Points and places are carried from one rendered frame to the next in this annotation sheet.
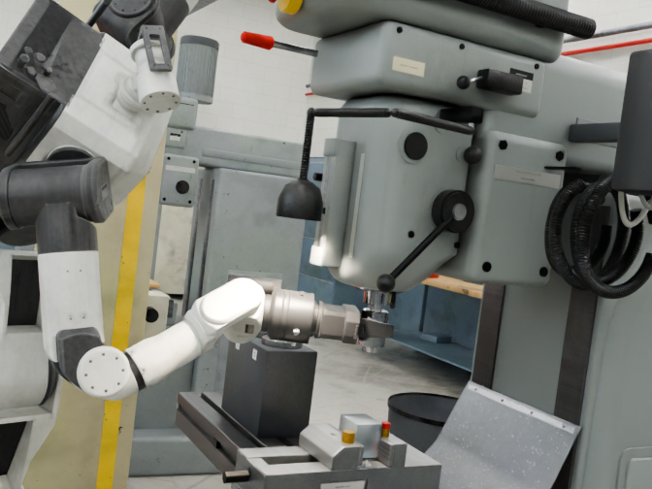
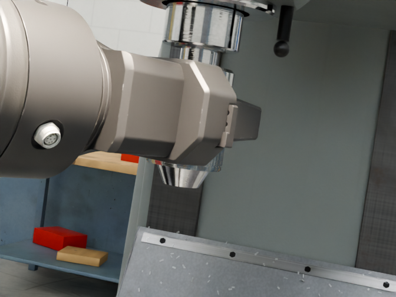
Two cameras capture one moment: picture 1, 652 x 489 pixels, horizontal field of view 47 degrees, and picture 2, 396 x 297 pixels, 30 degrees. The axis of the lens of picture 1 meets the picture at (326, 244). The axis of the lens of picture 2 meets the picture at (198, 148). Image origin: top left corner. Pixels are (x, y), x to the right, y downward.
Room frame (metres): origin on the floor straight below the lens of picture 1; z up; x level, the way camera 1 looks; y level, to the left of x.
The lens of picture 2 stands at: (0.97, 0.22, 1.24)
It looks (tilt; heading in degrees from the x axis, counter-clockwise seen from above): 3 degrees down; 315
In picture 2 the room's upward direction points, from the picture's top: 8 degrees clockwise
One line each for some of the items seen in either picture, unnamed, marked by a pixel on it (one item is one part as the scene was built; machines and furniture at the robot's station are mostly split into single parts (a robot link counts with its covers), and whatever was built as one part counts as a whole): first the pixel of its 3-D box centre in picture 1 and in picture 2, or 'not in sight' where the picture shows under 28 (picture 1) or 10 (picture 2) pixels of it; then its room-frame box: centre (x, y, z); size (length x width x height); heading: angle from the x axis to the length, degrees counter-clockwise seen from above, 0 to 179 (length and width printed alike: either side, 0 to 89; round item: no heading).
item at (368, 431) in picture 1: (359, 435); not in sight; (1.30, -0.10, 1.05); 0.06 x 0.05 x 0.06; 28
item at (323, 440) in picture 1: (330, 445); not in sight; (1.27, -0.05, 1.03); 0.12 x 0.06 x 0.04; 28
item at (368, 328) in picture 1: (374, 329); (228, 119); (1.27, -0.10, 1.24); 0.06 x 0.02 x 0.03; 94
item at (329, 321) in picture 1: (321, 321); (73, 100); (1.29, -0.01, 1.24); 0.13 x 0.12 x 0.10; 4
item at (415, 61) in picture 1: (426, 78); not in sight; (1.32, -0.14, 1.68); 0.34 x 0.24 x 0.10; 119
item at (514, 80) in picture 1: (485, 82); not in sight; (1.21, -0.22, 1.66); 0.12 x 0.04 x 0.04; 119
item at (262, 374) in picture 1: (267, 377); not in sight; (1.66, 0.09, 1.04); 0.22 x 0.12 x 0.20; 28
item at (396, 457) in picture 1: (341, 464); not in sight; (1.29, -0.07, 0.99); 0.35 x 0.15 x 0.11; 118
